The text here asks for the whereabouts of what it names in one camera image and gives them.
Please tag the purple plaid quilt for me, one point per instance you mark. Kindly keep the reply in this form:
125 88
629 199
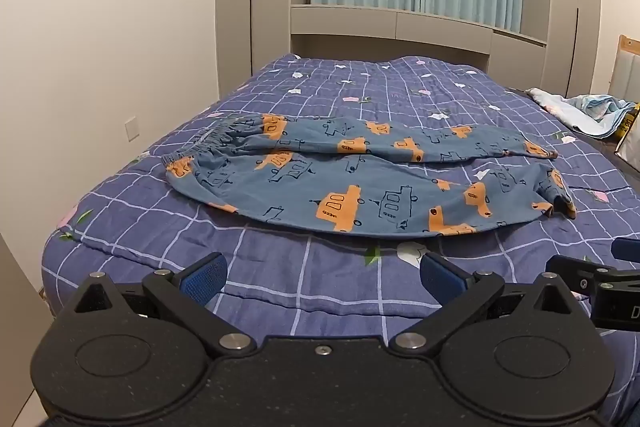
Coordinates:
400 82

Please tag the yellow and black bag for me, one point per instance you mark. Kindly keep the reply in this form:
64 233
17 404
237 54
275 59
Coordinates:
629 134

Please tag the light blue cloth pile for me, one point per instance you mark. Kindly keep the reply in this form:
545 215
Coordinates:
585 109

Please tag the white wall socket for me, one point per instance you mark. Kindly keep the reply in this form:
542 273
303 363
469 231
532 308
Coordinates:
132 129

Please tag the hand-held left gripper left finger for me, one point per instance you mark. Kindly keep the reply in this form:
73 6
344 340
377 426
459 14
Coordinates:
206 279

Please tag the beige bedside cabinet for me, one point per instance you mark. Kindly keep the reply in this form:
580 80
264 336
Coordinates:
15 297

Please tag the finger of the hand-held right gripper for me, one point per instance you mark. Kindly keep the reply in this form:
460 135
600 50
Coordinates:
627 250
570 269

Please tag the wooden frame headboard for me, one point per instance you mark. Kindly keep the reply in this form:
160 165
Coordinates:
625 67

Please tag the blue pants with orange print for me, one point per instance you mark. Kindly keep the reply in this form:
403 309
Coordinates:
350 187

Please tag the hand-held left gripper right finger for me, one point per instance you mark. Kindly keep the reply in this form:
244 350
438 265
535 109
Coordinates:
441 278

